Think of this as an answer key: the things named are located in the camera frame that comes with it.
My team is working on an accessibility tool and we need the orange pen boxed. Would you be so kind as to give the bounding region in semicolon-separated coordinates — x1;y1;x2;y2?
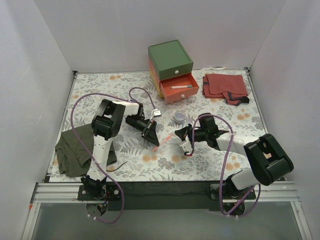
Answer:
152;132;174;152

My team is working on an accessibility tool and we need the green drawer box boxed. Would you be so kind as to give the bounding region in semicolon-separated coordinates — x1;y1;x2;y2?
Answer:
148;39;194;81

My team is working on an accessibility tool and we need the brown strap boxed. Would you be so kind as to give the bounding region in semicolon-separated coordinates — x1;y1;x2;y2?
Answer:
106;161;128;173

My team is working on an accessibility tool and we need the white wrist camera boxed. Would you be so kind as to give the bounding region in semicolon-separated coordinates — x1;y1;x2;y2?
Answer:
178;140;194;157
152;109;162;118

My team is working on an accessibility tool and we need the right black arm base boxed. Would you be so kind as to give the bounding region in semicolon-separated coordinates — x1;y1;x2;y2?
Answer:
205;180;250;201

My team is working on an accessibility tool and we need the olive green cloth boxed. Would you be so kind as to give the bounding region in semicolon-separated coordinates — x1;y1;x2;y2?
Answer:
54;124;118;178

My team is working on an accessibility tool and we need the floral table mat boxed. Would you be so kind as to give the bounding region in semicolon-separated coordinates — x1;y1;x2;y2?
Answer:
62;70;266;182

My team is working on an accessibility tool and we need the red drawer box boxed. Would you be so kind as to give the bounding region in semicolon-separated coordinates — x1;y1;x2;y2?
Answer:
148;58;199;104

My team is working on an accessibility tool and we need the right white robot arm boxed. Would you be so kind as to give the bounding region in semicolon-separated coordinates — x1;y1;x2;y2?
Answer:
174;114;294;199

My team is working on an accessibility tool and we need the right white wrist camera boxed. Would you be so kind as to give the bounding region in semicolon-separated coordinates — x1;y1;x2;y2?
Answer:
178;140;194;157

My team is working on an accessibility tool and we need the red folded cloth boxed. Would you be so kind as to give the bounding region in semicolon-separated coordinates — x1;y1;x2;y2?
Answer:
202;73;250;106

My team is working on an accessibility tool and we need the teal capped white marker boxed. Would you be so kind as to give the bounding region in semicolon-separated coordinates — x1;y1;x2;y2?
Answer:
170;85;193;90

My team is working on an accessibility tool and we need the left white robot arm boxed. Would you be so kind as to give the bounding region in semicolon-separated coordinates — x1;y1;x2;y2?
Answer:
81;99;160;200

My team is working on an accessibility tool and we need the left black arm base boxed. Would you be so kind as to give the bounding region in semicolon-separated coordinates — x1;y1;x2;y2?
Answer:
77;176;122;201

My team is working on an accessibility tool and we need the yellow drawer box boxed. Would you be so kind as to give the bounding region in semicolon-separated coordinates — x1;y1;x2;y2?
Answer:
149;69;164;98

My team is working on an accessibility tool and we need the clear jar of paperclips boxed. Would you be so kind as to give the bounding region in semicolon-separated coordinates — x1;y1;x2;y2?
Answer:
173;110;186;125

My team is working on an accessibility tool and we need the aluminium front rail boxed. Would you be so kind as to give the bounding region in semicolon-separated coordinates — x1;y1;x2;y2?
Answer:
31;181;300;203

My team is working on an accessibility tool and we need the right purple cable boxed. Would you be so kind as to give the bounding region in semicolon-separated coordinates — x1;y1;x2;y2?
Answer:
184;113;262;217

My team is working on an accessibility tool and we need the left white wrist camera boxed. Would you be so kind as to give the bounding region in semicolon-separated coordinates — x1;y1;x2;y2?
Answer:
152;109;162;118

